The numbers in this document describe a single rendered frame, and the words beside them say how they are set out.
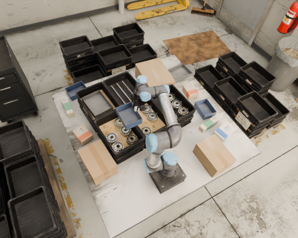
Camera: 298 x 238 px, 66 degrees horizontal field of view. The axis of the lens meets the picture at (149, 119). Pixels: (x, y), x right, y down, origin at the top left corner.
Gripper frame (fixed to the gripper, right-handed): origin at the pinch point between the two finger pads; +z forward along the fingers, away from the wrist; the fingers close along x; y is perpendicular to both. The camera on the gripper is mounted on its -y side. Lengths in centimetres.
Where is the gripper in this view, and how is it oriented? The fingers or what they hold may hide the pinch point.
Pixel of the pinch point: (136, 111)
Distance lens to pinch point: 193.3
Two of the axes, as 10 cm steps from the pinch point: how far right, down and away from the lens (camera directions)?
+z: -1.8, 6.1, 7.7
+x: -8.7, 2.6, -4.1
